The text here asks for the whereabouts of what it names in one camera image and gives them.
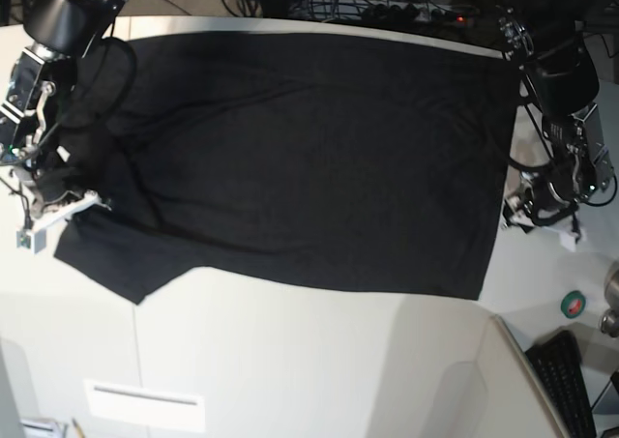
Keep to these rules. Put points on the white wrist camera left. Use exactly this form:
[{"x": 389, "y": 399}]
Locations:
[{"x": 571, "y": 237}]

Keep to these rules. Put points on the black keyboard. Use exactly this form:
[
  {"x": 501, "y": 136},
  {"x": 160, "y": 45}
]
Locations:
[{"x": 557, "y": 363}]

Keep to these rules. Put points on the beige partition panel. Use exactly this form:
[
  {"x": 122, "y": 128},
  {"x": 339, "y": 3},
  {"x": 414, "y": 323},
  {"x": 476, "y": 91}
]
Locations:
[{"x": 517, "y": 405}]

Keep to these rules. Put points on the green tape roll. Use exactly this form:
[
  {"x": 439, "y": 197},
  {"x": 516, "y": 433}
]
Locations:
[{"x": 573, "y": 304}]

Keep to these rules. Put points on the white cable slot cover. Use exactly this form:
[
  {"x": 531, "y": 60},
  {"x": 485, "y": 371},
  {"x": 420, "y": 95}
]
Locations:
[{"x": 128, "y": 404}]

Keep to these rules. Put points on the yellow pencil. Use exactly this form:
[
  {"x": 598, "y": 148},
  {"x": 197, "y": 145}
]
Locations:
[{"x": 78, "y": 430}]

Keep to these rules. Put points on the black power strip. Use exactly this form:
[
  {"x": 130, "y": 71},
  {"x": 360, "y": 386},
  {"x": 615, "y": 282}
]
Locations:
[{"x": 409, "y": 13}]

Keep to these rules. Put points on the silver metal cylinder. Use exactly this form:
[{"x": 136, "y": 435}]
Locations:
[{"x": 609, "y": 319}]

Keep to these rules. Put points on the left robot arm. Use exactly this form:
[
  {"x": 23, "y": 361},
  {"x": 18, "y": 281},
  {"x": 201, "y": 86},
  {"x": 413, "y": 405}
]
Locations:
[{"x": 546, "y": 39}]

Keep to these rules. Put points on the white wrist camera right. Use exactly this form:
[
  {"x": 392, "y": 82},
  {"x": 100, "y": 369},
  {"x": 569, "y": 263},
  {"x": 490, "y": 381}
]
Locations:
[{"x": 32, "y": 240}]

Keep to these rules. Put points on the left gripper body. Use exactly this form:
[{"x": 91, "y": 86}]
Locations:
[{"x": 543, "y": 202}]

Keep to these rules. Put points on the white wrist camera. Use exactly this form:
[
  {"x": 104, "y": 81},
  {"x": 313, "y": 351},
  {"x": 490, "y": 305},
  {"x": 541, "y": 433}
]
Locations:
[
  {"x": 571, "y": 237},
  {"x": 32, "y": 240}
]

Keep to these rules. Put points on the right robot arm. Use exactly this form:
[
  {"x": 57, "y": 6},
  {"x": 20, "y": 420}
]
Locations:
[{"x": 38, "y": 103}]

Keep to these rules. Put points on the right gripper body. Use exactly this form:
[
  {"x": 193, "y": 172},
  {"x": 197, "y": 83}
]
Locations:
[{"x": 52, "y": 188}]

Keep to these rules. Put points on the black t-shirt with colourful print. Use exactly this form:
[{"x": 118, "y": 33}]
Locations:
[{"x": 326, "y": 161}]

